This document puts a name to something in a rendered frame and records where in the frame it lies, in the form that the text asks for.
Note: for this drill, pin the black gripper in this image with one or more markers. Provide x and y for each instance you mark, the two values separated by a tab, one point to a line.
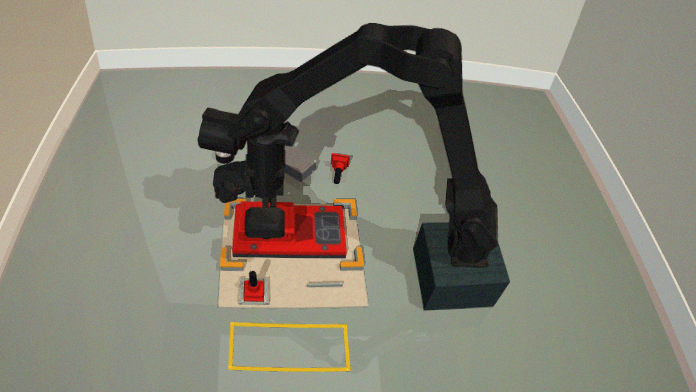
266	222

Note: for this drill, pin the black toy wheel with grey hub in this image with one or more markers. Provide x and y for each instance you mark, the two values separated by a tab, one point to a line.
224	157

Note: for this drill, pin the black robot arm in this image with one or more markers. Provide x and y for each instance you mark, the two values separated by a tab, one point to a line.
436	68

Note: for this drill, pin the yellow rectangular outline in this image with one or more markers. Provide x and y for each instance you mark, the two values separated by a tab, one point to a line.
230	363

